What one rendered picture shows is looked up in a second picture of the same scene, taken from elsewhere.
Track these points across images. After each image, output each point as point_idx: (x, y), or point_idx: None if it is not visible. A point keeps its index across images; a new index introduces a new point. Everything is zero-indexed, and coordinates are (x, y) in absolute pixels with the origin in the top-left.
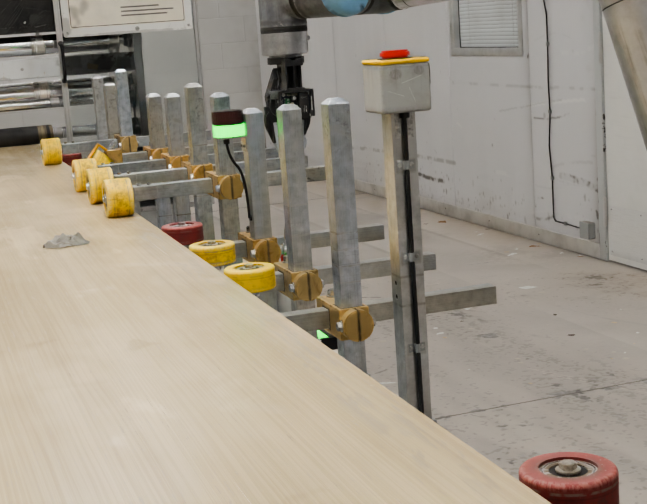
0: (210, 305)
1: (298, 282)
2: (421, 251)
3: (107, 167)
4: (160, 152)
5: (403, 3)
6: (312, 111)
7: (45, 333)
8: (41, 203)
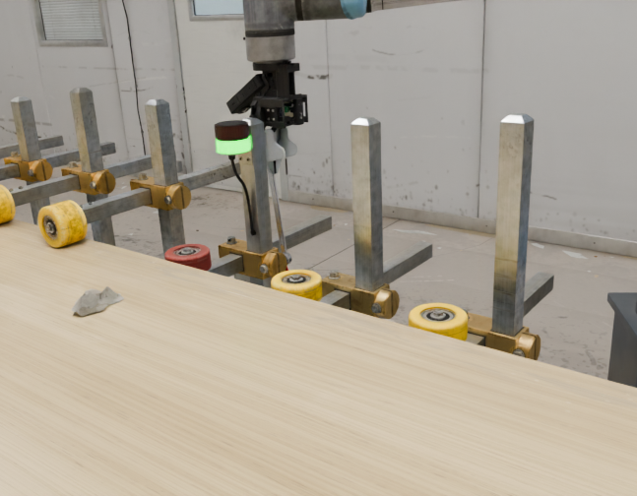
0: (555, 399)
1: (386, 302)
2: None
3: None
4: None
5: (380, 6)
6: (304, 117)
7: None
8: None
